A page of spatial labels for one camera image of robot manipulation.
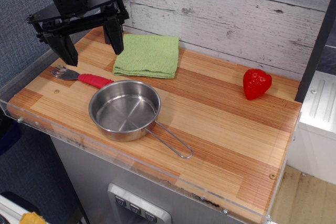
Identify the white ribbed side unit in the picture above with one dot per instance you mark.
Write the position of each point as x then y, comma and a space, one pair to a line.
312, 150

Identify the small steel saucepan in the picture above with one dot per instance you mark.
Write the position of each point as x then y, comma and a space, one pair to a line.
127, 110

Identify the fork with red handle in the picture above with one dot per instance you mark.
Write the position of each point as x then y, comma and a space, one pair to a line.
64, 73

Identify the folded green cloth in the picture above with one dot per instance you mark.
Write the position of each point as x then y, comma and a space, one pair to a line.
148, 56

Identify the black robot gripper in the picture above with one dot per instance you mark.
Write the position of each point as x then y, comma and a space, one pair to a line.
62, 18

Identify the red plastic strawberry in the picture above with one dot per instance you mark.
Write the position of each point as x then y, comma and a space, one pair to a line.
256, 82

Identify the yellow object at corner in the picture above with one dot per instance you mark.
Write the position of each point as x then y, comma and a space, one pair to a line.
32, 218

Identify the silver dispenser button panel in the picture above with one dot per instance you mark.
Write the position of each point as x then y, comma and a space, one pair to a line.
137, 205

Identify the clear acrylic table guard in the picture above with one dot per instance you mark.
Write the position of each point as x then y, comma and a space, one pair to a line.
210, 143

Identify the grey toy cabinet front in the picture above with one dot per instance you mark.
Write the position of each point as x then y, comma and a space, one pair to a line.
90, 176

